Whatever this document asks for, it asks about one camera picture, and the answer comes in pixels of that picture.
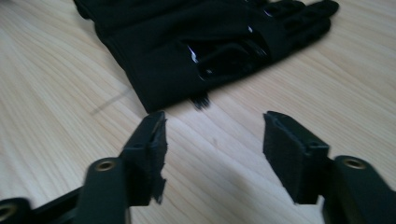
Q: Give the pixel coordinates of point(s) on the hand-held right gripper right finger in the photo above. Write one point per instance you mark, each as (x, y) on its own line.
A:
(292, 158)

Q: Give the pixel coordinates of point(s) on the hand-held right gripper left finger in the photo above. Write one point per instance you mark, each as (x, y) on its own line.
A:
(146, 161)

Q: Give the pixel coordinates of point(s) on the black glove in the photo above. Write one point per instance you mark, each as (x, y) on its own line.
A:
(162, 46)

